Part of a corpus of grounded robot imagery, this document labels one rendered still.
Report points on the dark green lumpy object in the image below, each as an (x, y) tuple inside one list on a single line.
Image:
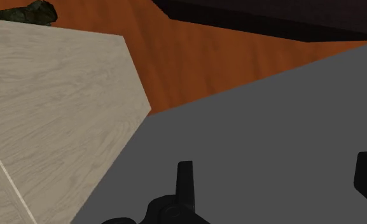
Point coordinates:
[(31, 14)]

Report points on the dark brown furniture block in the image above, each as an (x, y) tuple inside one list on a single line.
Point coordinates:
[(294, 18)]

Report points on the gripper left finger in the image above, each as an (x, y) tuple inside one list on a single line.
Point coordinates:
[(184, 186)]

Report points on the grey robot stand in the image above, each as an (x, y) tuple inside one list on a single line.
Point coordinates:
[(263, 130)]

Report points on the pale wood table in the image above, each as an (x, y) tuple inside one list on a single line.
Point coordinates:
[(53, 99)]

